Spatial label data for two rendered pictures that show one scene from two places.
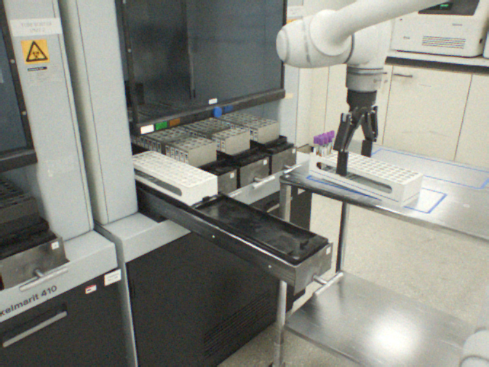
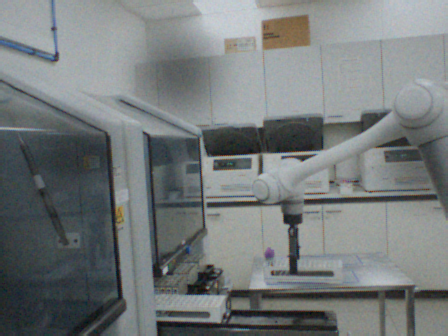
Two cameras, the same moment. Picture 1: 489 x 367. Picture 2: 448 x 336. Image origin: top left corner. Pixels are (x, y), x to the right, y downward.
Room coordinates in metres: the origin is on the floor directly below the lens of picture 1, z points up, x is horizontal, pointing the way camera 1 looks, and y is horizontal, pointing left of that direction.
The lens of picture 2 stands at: (-0.06, 0.77, 1.35)
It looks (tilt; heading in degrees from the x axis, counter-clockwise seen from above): 3 degrees down; 327
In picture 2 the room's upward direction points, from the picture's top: 3 degrees counter-clockwise
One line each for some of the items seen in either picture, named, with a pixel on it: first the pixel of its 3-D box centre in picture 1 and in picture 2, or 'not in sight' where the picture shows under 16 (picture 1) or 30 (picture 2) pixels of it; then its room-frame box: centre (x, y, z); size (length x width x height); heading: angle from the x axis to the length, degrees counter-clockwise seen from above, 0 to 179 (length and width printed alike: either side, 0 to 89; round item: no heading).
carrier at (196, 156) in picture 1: (200, 154); (180, 288); (1.28, 0.13, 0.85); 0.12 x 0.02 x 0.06; 137
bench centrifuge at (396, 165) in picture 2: not in sight; (392, 148); (2.21, -2.44, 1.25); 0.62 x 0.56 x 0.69; 136
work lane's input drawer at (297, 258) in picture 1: (212, 215); (233, 327); (1.02, 0.08, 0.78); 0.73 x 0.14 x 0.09; 46
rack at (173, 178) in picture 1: (169, 177); (178, 309); (1.15, 0.21, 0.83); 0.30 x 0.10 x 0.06; 46
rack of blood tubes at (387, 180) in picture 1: (362, 173); (302, 271); (1.13, -0.33, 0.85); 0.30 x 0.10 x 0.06; 43
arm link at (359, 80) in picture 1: (363, 78); (292, 206); (1.15, -0.31, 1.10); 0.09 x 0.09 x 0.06
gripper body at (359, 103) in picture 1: (360, 106); (293, 225); (1.15, -0.31, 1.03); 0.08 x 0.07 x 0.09; 133
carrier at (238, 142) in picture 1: (236, 143); (191, 275); (1.39, 0.02, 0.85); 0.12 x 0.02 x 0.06; 135
